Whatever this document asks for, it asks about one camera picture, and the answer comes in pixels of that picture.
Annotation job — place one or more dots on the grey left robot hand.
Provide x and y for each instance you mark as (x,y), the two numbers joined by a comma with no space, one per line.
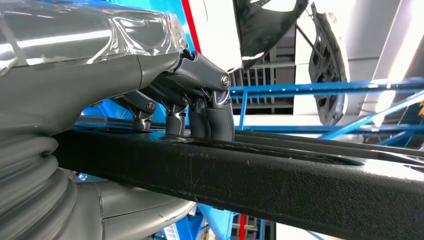
(82,82)

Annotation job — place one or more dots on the white car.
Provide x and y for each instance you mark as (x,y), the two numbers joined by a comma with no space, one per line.
(218,33)

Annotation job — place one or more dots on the blue steel shelf rack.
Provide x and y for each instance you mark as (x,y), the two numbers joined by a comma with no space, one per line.
(298,88)

